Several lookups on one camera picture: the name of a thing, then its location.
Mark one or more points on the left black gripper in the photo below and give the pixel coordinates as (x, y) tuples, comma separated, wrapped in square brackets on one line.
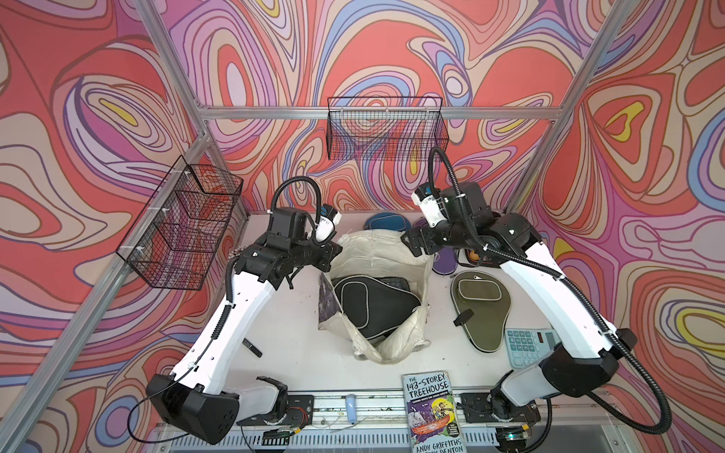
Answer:
[(328, 251)]

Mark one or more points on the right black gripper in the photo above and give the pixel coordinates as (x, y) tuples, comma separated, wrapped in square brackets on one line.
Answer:
[(425, 235)]

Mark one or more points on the purple paddle case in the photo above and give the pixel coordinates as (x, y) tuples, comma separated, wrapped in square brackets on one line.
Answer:
[(445, 260)]

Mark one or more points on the red black ping pong case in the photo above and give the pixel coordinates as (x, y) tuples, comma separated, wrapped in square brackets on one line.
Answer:
[(486, 260)]

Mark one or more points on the cream canvas tote bag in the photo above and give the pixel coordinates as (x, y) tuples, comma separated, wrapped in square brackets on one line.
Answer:
[(377, 253)]

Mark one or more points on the blue paddle case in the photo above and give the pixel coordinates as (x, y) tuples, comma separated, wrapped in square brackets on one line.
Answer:
[(388, 221)]

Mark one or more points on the green paddle case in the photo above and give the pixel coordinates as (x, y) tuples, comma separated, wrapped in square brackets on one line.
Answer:
[(482, 305)]

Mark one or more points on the black paddle case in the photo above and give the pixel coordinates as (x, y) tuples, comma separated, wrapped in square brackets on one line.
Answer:
[(376, 306)]

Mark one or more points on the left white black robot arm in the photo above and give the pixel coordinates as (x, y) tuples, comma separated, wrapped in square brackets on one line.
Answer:
[(194, 397)]

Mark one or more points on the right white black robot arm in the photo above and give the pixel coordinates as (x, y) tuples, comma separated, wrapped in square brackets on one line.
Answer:
[(590, 347)]

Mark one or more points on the black marker pen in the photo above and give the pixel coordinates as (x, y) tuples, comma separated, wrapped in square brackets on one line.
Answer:
[(252, 348)]

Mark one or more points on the teal calculator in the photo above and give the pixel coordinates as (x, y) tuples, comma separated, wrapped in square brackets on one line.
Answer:
[(526, 346)]

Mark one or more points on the small light blue device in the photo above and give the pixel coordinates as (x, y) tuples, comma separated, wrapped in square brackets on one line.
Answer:
[(351, 409)]

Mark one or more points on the green circuit board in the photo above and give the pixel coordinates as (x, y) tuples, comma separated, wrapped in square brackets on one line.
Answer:
[(277, 438)]

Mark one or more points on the treehouse paperback book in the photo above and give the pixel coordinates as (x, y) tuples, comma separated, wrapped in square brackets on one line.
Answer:
[(431, 413)]

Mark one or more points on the back black wire basket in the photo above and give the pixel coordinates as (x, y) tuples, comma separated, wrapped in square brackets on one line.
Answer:
[(385, 128)]

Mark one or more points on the black wire basket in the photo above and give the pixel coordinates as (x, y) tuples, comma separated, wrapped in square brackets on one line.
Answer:
[(182, 226), (385, 128)]

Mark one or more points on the left black wire basket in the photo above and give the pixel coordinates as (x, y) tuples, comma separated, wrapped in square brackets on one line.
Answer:
[(182, 226)]

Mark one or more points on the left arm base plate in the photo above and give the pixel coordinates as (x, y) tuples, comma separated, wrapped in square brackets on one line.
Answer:
[(295, 412)]

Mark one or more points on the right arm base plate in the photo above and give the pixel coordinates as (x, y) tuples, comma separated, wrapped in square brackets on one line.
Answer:
[(477, 409)]

